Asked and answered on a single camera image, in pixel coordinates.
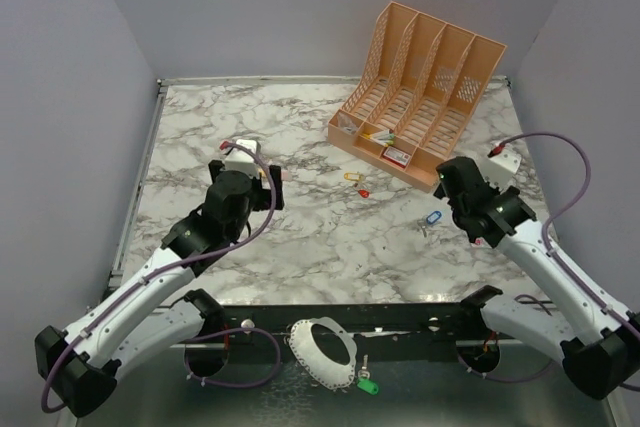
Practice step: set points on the green key tag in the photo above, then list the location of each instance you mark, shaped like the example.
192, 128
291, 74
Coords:
364, 381

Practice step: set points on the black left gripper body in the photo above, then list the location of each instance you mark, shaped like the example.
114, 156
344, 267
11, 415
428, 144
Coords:
260, 197

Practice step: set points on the peach plastic file organizer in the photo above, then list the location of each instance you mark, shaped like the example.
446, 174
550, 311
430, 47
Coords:
422, 79

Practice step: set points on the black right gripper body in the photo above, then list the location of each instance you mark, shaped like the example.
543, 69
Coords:
457, 214

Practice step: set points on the coloured markers in organizer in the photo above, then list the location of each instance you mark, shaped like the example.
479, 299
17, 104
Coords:
384, 137

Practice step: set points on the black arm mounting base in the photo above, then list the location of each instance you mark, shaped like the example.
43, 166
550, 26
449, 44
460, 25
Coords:
385, 332

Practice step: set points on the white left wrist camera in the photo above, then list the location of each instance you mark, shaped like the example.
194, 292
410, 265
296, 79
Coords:
238, 160

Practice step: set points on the clear plastic bag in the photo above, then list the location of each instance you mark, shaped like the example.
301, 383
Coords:
346, 124

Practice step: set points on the yellow key tag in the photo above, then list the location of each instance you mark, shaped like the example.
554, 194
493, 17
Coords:
354, 177

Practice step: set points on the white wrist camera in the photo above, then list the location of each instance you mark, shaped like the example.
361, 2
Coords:
238, 160
503, 167

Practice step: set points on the blue key tag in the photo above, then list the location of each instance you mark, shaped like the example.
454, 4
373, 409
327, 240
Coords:
424, 223

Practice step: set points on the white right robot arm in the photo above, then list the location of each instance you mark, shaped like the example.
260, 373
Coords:
594, 337

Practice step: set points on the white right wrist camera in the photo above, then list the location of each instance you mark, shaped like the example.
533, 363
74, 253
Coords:
503, 167

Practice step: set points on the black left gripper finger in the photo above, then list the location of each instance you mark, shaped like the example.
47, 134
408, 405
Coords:
277, 191
215, 167

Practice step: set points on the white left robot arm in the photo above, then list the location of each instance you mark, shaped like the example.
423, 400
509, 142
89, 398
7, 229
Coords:
83, 363

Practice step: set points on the red white small box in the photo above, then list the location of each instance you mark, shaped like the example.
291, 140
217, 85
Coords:
396, 156

